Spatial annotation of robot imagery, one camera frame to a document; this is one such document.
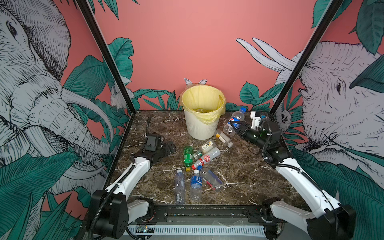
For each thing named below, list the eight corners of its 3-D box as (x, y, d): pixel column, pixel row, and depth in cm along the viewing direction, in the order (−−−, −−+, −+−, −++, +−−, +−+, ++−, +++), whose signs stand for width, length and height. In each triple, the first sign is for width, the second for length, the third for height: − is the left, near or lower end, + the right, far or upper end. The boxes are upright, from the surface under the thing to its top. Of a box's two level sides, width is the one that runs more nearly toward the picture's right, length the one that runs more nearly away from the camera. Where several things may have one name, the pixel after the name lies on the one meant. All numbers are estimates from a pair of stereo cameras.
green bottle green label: (183, 172, 90) (182, 168, 86) (184, 150, 100) (183, 145, 95) (193, 172, 90) (192, 168, 86) (193, 150, 100) (193, 145, 95)
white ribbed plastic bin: (186, 143, 103) (183, 115, 81) (186, 136, 107) (184, 108, 85) (219, 143, 103) (225, 116, 81) (218, 137, 107) (224, 109, 85)
